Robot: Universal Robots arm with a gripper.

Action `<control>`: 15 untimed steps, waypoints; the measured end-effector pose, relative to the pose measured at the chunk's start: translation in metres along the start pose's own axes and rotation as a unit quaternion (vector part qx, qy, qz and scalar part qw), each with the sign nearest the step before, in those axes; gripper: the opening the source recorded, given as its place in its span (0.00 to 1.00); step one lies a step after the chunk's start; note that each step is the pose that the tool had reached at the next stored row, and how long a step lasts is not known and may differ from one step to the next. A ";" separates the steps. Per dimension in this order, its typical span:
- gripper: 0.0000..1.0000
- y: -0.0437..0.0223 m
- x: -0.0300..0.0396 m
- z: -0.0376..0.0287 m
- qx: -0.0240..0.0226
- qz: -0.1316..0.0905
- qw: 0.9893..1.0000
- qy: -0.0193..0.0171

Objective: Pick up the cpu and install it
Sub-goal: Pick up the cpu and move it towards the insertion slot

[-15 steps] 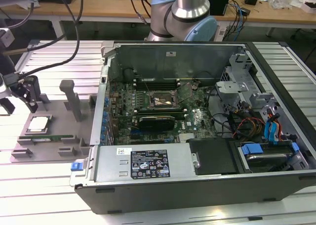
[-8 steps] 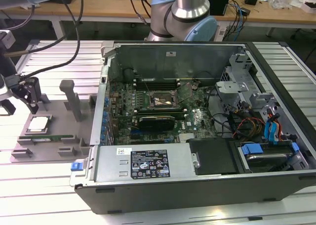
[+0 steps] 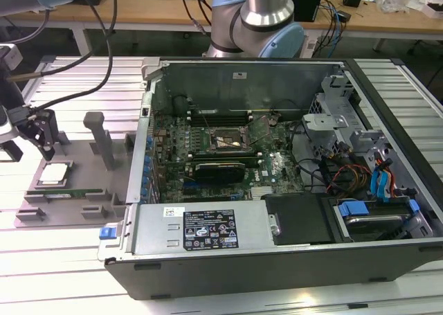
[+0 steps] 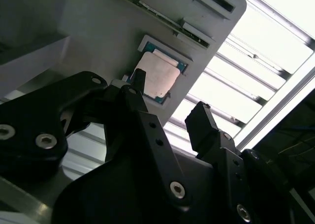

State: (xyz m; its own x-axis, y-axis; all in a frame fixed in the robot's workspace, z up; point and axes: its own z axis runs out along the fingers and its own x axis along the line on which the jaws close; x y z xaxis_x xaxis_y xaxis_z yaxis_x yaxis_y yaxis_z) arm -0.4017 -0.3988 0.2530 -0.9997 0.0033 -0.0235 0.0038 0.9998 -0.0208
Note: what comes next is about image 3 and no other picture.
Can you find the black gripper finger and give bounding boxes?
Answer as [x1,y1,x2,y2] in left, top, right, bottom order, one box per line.
[0,140,24,163]
[17,109,59,161]

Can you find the silver CPU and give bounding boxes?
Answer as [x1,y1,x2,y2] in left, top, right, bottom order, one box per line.
[37,162,69,188]

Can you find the CPU socket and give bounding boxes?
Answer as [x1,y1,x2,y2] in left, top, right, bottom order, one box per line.
[209,124,252,153]

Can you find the gray parts rack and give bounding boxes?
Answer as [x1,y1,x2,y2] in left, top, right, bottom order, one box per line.
[13,111,139,229]

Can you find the green RAM stick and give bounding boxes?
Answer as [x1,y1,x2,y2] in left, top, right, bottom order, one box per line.
[26,188,105,199]

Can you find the blue case latch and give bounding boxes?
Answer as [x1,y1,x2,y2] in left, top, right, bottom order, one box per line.
[98,226,118,240]

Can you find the silver power supply with label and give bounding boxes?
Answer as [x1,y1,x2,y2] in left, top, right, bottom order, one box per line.
[133,204,278,257]

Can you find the long wooden desk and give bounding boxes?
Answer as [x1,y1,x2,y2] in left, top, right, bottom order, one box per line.
[0,0,443,41]

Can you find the black graphics card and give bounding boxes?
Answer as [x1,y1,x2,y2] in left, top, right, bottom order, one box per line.
[192,161,246,184]

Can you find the black RAM slot bank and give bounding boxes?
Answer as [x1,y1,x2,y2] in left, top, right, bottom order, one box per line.
[188,150,261,168]
[186,107,253,127]

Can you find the small silver heatsink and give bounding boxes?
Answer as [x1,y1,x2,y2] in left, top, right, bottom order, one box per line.
[251,186,274,200]

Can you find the green motherboard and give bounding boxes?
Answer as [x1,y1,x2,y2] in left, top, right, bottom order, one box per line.
[147,110,309,204]

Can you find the black open PC case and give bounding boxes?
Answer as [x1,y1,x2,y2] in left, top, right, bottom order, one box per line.
[98,57,443,300]

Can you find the black plastic drive cover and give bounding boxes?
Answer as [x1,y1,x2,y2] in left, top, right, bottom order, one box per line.
[261,193,347,246]

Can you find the silver metal drive cage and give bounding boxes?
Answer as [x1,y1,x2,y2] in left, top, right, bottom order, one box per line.
[300,71,397,156]

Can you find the hard disk in blue carrier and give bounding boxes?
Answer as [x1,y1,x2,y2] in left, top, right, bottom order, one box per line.
[334,197,422,242]

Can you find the clear plastic bags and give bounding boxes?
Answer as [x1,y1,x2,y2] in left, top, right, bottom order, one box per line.
[377,0,422,13]

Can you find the cable with brass plug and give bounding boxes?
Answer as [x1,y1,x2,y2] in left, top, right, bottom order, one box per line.
[8,0,105,81]

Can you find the black camera cable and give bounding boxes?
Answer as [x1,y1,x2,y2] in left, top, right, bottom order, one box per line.
[6,0,116,123]

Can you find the red yellow wire bundle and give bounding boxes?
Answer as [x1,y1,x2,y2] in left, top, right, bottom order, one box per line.
[325,164,373,195]

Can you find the blue network cable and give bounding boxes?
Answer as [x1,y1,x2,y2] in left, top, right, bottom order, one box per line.
[320,0,345,58]

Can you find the blue flat wire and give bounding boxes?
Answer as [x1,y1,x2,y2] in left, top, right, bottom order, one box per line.
[369,158,395,204]

